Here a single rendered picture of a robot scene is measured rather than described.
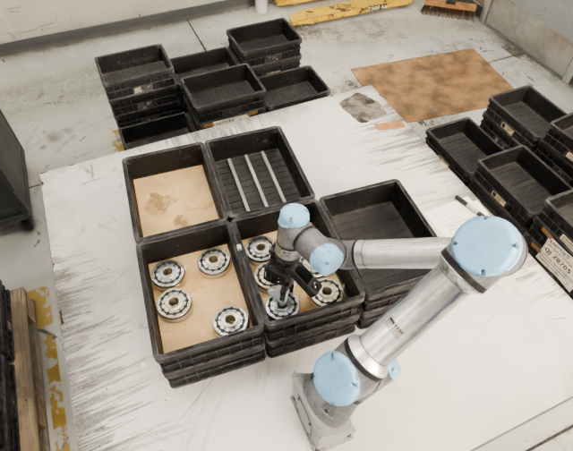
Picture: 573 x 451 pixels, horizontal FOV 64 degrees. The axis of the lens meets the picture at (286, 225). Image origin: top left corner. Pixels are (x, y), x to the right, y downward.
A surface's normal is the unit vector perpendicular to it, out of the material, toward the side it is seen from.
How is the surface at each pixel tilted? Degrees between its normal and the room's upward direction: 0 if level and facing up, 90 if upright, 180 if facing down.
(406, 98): 0
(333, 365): 52
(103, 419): 0
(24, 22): 90
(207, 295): 0
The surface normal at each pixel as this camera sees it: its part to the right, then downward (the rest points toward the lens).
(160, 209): 0.00, -0.63
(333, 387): -0.62, -0.03
